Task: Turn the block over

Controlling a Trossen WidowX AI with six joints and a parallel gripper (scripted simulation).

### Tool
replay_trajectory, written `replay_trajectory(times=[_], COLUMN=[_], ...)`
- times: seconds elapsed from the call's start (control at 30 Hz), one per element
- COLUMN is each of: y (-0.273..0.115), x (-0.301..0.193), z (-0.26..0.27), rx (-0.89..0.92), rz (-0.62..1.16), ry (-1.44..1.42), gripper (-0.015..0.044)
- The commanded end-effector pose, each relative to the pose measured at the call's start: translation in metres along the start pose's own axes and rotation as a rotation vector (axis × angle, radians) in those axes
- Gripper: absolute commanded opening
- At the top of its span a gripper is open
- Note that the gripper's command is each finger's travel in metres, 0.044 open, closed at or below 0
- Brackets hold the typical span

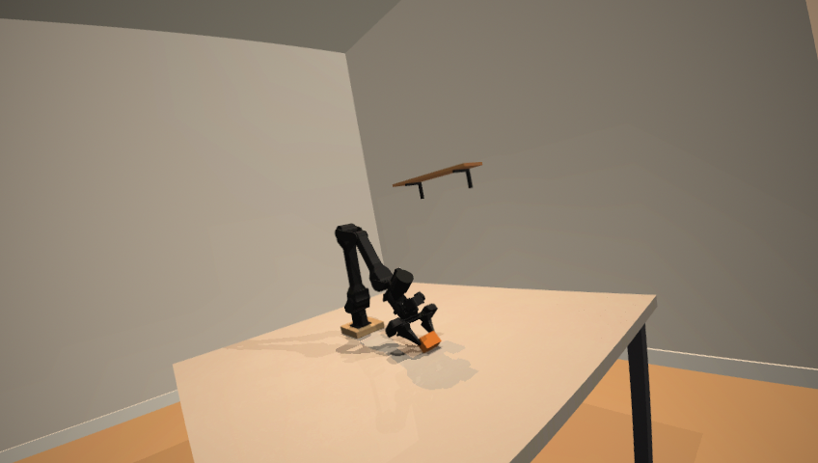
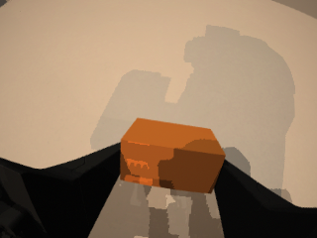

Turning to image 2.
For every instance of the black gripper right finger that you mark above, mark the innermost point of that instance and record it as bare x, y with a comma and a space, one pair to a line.
249, 210

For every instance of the orange block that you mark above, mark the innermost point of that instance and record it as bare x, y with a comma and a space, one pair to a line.
171, 156

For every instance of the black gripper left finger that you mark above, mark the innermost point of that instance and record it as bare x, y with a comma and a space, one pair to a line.
64, 200

